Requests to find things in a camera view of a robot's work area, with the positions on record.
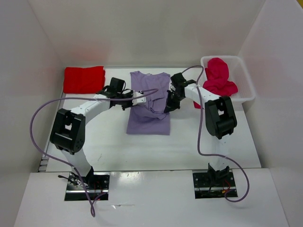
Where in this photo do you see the red t shirt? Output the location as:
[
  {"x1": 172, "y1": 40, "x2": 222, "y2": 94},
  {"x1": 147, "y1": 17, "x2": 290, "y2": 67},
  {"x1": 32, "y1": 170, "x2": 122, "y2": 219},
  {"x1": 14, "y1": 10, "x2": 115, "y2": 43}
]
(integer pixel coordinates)
[{"x1": 63, "y1": 66, "x2": 106, "y2": 94}]

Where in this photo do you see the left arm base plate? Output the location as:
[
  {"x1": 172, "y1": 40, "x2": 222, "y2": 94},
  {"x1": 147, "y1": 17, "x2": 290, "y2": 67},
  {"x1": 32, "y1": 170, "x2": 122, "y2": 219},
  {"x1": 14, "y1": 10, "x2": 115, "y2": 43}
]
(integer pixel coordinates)
[{"x1": 59, "y1": 172, "x2": 110, "y2": 201}]

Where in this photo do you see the magenta t shirt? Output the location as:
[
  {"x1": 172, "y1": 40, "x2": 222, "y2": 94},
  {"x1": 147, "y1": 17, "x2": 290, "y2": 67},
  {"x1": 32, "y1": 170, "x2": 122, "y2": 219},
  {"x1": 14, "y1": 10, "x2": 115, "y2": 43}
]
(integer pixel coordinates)
[{"x1": 202, "y1": 57, "x2": 239, "y2": 96}]

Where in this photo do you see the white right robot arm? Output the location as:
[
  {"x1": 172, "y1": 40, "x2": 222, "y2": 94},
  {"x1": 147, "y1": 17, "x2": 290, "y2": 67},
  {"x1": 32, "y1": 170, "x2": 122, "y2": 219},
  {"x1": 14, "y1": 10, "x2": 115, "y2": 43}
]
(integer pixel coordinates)
[{"x1": 164, "y1": 73, "x2": 237, "y2": 183}]

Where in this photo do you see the white plastic basket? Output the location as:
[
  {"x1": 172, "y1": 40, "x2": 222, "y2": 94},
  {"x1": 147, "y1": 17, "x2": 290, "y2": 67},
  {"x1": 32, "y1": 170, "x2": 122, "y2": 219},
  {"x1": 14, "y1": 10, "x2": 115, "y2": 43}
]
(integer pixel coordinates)
[{"x1": 200, "y1": 55, "x2": 256, "y2": 105}]

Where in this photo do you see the lilac t shirt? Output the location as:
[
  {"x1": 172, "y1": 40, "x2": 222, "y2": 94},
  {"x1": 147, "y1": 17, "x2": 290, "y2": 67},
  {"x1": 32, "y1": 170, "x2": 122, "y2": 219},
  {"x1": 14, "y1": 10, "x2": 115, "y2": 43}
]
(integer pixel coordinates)
[{"x1": 126, "y1": 71, "x2": 170, "y2": 135}]

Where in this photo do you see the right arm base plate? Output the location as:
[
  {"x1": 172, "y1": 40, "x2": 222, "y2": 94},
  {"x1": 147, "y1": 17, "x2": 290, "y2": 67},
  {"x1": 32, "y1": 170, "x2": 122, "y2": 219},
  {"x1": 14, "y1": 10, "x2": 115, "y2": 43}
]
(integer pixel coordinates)
[{"x1": 192, "y1": 171, "x2": 238, "y2": 199}]

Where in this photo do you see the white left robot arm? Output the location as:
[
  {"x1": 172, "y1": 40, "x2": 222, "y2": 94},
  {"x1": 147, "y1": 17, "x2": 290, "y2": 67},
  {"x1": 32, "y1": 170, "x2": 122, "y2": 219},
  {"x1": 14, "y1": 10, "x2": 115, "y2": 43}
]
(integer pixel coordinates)
[{"x1": 50, "y1": 78, "x2": 134, "y2": 184}]

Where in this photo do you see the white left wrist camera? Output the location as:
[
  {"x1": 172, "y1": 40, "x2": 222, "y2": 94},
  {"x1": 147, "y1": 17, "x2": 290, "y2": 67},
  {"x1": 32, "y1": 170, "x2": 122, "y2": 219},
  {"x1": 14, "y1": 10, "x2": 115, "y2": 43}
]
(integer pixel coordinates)
[{"x1": 132, "y1": 92, "x2": 146, "y2": 105}]

